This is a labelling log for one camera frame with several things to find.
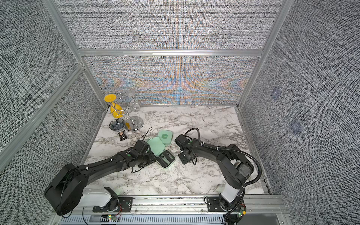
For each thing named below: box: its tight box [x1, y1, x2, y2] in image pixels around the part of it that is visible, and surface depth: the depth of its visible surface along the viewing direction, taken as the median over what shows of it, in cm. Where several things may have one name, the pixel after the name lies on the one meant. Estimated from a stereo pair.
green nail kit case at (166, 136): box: [157, 129, 174, 146], surface depth 99 cm
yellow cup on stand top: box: [104, 93, 117, 103], surface depth 92 cm
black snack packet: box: [117, 130, 128, 142], surface depth 101 cm
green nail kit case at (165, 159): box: [147, 136, 176, 169], surface depth 92 cm
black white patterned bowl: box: [108, 118, 126, 132], surface depth 106 cm
